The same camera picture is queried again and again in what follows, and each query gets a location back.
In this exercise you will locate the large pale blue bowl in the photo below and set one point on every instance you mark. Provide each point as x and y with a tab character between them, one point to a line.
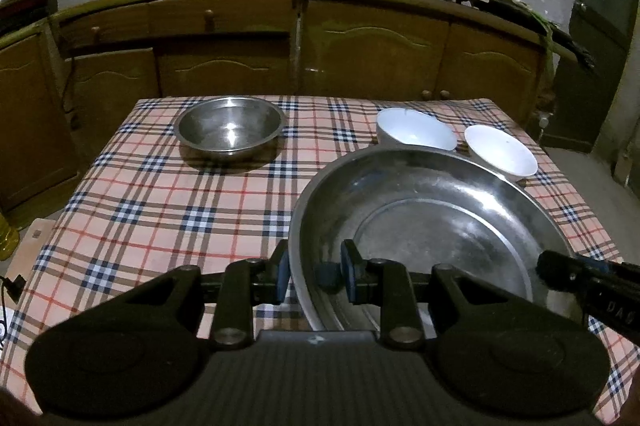
415	131

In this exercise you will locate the dark green door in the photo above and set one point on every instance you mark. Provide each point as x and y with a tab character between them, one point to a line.
595	66

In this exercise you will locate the wooden kitchen cabinet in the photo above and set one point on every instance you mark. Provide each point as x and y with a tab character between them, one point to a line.
375	46

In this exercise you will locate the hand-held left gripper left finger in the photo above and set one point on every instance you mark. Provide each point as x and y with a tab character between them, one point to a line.
282	276

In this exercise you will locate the deep steel bowl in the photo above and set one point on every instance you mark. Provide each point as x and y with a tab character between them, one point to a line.
227	126

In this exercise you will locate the cardboard piece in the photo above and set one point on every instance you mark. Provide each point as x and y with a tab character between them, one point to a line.
32	248

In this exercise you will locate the large steel plate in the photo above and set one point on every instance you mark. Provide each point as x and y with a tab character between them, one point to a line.
425	206

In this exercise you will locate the dark long rod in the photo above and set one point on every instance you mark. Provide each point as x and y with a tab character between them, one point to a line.
560	38

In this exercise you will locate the yellow oil bottle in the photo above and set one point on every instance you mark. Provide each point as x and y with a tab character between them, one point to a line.
7	238

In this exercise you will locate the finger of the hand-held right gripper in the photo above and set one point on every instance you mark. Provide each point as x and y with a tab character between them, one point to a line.
557	268

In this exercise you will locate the plaid tablecloth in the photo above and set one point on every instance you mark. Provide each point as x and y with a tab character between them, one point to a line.
175	216

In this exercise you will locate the small white bowl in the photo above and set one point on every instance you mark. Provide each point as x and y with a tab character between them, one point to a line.
500	151

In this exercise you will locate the black power plug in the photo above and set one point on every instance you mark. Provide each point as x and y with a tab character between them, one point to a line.
12	288

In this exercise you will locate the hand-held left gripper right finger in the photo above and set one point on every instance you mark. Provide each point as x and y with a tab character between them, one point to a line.
350	271

